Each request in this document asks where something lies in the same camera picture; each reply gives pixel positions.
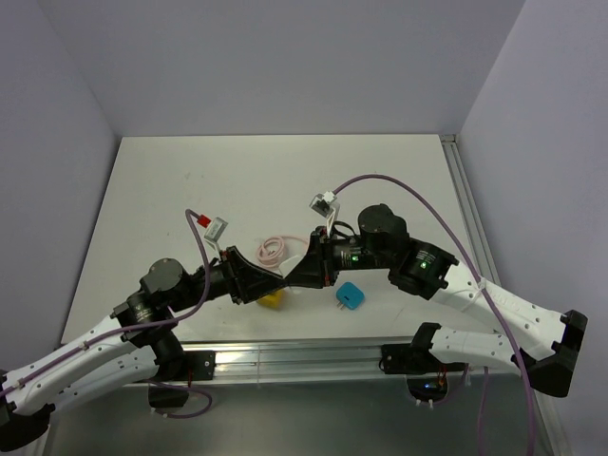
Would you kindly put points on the aluminium front rail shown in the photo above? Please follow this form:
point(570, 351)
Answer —
point(236, 364)

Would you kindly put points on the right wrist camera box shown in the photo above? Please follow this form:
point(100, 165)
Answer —
point(326, 205)

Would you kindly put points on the blue plug adapter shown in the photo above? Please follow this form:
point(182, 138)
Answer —
point(349, 296)

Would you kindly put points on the yellow cube socket adapter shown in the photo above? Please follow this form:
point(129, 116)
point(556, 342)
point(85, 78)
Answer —
point(273, 301)

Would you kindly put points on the aluminium right rail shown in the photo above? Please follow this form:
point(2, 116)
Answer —
point(473, 224)

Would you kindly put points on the white plug adapter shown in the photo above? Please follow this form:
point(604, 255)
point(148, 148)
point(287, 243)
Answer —
point(287, 265)

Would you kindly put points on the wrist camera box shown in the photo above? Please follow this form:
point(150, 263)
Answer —
point(326, 205)
point(213, 230)

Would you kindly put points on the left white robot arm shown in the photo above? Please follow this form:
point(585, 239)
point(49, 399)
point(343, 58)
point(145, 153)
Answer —
point(134, 343)

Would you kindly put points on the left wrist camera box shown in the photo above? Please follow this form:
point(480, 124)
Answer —
point(213, 230)

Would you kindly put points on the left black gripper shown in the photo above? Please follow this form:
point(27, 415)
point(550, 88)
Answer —
point(250, 281)

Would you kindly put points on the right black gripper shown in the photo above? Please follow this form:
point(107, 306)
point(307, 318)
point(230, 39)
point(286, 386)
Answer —
point(318, 267)

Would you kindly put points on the aluminium rail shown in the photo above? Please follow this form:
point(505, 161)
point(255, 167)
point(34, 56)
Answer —
point(236, 364)
point(473, 224)

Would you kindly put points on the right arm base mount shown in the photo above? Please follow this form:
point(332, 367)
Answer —
point(430, 382)

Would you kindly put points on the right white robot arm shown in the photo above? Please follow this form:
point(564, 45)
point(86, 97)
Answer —
point(523, 337)

